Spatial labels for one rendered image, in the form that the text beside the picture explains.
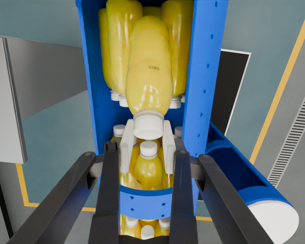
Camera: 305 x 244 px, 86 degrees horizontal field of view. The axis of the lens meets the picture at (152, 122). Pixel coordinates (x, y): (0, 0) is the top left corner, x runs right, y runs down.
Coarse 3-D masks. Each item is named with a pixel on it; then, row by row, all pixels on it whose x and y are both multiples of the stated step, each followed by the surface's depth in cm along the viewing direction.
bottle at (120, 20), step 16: (112, 0) 29; (128, 0) 28; (112, 16) 30; (128, 16) 29; (112, 32) 31; (128, 32) 30; (112, 48) 32; (128, 48) 31; (112, 64) 33; (112, 80) 35
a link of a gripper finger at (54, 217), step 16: (80, 160) 13; (64, 176) 11; (80, 176) 11; (64, 192) 10; (80, 192) 11; (48, 208) 9; (64, 208) 9; (80, 208) 11; (32, 224) 8; (48, 224) 8; (64, 224) 9; (16, 240) 7; (32, 240) 7; (48, 240) 8; (64, 240) 9
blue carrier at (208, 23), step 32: (96, 0) 37; (160, 0) 42; (224, 0) 25; (96, 32) 38; (192, 32) 24; (96, 64) 39; (192, 64) 25; (96, 96) 40; (192, 96) 27; (96, 128) 41; (192, 128) 29; (128, 192) 33; (160, 192) 33
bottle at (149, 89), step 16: (144, 16) 27; (144, 32) 25; (160, 32) 26; (144, 48) 23; (160, 48) 24; (128, 64) 24; (144, 64) 22; (160, 64) 22; (128, 80) 22; (144, 80) 21; (160, 80) 21; (128, 96) 22; (144, 96) 20; (160, 96) 21; (144, 112) 20; (160, 112) 22
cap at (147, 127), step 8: (136, 120) 21; (144, 120) 20; (152, 120) 20; (160, 120) 21; (136, 128) 20; (144, 128) 19; (152, 128) 19; (160, 128) 20; (136, 136) 21; (144, 136) 22; (152, 136) 22; (160, 136) 21
